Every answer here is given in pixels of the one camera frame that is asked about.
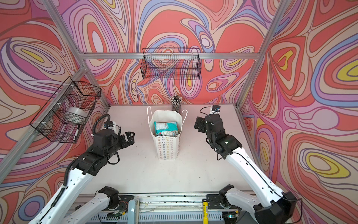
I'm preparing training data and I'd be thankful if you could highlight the black wire basket left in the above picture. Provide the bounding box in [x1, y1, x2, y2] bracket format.
[29, 77, 102, 144]

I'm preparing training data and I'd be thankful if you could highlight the black marker pen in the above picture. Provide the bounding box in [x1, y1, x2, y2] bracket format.
[73, 129, 79, 142]

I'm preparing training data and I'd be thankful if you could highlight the yellow marker pen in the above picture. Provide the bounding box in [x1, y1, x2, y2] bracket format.
[202, 199, 209, 224]

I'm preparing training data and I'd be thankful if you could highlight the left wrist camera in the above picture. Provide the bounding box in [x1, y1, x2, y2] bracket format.
[103, 121, 120, 135]

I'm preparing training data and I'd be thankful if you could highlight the teal snack packet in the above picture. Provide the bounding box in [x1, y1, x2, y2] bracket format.
[154, 122, 179, 137]

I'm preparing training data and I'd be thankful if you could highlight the black wire basket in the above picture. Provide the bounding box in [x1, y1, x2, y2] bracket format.
[29, 77, 102, 144]
[140, 47, 202, 80]

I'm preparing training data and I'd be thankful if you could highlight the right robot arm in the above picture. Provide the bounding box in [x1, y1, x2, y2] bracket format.
[194, 113, 298, 224]

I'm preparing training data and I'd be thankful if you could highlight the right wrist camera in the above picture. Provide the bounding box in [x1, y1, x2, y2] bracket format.
[210, 105, 221, 114]

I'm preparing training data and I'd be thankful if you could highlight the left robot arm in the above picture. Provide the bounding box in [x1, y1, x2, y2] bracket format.
[30, 129, 135, 224]

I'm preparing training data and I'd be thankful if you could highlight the white patterned paper bag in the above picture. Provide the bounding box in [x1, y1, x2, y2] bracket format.
[146, 106, 188, 160]

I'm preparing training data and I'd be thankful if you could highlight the pencil cup with pencils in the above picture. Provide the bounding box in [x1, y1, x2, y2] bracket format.
[170, 95, 182, 113]

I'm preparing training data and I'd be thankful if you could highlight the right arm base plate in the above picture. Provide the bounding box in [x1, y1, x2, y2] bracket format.
[205, 194, 241, 211]

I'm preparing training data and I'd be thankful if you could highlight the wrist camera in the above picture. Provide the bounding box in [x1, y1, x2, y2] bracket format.
[210, 105, 221, 114]
[103, 121, 120, 135]

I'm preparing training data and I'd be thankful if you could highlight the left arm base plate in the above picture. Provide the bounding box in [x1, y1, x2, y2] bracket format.
[103, 195, 134, 212]

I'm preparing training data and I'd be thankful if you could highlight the black wire basket back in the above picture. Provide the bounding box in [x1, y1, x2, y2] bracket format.
[140, 47, 202, 80]

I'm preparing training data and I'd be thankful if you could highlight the silver tape roll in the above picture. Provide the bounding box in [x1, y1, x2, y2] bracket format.
[63, 107, 87, 125]

